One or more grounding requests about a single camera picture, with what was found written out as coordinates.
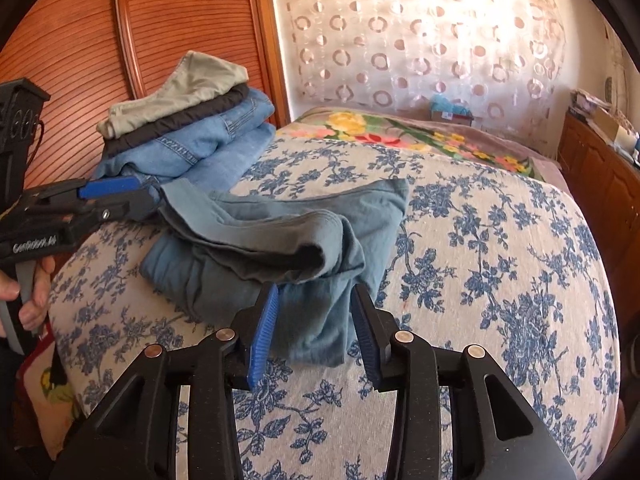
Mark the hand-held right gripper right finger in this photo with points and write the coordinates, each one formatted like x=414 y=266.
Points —
x=362 y=335

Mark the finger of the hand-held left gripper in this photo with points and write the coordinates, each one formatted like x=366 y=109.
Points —
x=107 y=187
x=130 y=206

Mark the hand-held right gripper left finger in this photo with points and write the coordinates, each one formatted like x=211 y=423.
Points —
x=265 y=335

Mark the teal pants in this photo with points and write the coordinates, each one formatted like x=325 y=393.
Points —
x=300 y=240

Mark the person's left hand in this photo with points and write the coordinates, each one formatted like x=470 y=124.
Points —
x=37 y=317

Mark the folded dark garment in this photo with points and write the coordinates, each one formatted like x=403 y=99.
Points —
x=165 y=127

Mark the folded light blue jeans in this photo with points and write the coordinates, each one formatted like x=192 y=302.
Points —
x=210 y=135

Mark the blue floral bedspread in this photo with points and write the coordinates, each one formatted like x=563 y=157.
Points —
x=475 y=260

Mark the folded beige garment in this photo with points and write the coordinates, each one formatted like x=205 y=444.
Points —
x=200 y=80

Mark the embroidered cushion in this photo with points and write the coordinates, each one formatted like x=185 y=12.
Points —
x=45 y=385

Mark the colourful floral blanket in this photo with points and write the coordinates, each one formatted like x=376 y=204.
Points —
x=375 y=130

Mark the cardboard box with blue cloth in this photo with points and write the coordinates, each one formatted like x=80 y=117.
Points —
x=450 y=110

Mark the wooden cabinet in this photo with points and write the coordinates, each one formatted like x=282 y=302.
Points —
x=600 y=180

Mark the sheer curtain with circles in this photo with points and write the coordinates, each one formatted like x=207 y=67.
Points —
x=400 y=35

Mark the plain cardboard box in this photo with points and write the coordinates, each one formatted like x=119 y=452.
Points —
x=612 y=127

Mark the pile of papers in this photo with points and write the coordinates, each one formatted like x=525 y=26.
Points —
x=590 y=102

